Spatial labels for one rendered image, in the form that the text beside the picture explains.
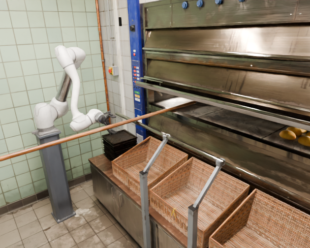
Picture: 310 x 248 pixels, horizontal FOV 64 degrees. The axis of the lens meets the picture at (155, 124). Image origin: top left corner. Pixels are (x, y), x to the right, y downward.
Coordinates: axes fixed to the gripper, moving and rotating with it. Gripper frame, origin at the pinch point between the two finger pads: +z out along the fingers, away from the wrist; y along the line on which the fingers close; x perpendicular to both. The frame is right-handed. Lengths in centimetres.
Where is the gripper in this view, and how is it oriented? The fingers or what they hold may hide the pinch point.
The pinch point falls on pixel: (114, 125)
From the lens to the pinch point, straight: 195.5
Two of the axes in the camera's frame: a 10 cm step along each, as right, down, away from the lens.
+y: 0.3, 9.3, 3.6
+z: 6.2, 2.6, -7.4
